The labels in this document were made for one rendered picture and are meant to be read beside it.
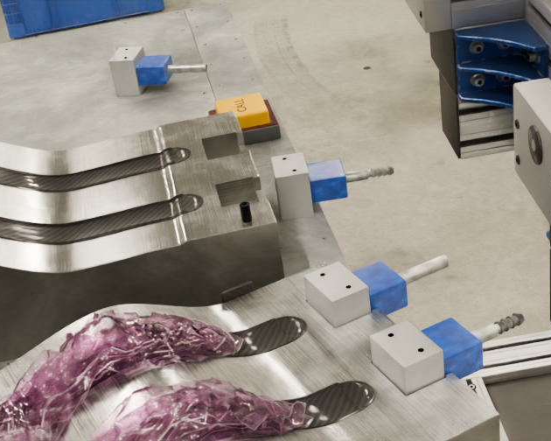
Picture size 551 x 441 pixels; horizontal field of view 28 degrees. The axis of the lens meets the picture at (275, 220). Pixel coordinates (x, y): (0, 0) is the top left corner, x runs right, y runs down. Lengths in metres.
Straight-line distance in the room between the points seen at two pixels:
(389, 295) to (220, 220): 0.19
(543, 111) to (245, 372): 0.33
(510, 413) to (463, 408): 0.97
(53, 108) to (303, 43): 2.30
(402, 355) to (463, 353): 0.05
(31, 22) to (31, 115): 2.74
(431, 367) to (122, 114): 0.77
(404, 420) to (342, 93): 2.61
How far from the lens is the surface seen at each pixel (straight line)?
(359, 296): 0.93
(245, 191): 1.11
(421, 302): 2.42
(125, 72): 1.55
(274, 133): 1.37
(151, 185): 1.13
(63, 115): 1.55
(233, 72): 1.58
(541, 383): 1.87
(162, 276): 1.03
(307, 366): 0.90
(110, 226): 1.09
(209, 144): 1.20
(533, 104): 0.96
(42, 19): 4.30
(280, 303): 0.97
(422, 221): 2.70
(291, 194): 1.18
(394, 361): 0.85
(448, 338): 0.89
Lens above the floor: 1.41
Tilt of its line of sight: 31 degrees down
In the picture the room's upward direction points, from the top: 9 degrees counter-clockwise
